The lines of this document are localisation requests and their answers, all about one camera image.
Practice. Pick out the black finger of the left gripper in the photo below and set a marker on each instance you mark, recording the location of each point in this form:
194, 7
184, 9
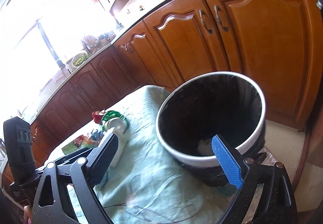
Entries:
70, 158

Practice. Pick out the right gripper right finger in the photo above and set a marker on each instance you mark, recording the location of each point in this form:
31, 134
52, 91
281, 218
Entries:
277, 202

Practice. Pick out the green drink pouch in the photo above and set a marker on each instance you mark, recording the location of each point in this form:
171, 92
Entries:
78, 143

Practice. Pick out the small white milk carton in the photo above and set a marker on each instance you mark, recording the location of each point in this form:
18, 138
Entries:
122, 140

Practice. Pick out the black white trash bin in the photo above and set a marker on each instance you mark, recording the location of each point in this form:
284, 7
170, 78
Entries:
222, 103

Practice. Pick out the wooden lower kitchen cabinets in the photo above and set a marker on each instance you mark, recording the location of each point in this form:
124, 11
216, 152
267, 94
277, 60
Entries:
277, 43

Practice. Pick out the red crumpled wrapper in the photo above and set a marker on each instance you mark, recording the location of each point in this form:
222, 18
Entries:
97, 116

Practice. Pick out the crushed green metal can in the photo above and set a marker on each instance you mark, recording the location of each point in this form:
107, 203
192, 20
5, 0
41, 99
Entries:
114, 119

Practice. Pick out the light green floral tablecloth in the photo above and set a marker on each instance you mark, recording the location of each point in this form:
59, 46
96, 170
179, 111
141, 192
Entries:
148, 185

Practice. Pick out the green salad bowl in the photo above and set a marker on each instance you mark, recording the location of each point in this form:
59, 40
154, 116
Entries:
78, 59

